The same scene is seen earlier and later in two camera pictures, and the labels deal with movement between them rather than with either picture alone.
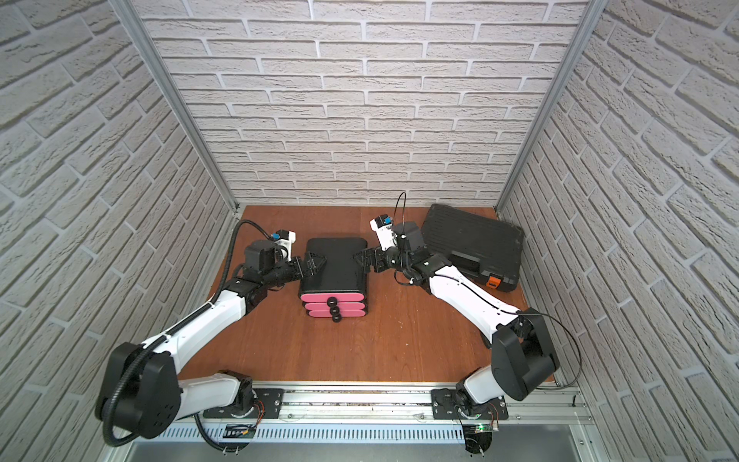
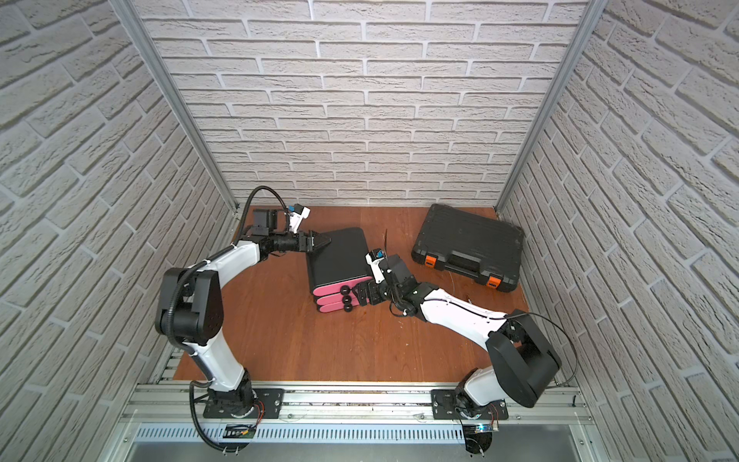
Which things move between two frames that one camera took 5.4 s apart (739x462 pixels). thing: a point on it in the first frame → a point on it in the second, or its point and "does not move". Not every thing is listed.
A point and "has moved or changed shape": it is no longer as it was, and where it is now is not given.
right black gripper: [368, 257] → [373, 292]
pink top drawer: [332, 299] → [336, 287]
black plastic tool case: [484, 248] does not move
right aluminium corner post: [582, 34] does not move
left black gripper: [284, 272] → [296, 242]
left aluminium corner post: [170, 87] does not move
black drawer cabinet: [339, 273] has moved or changed shape
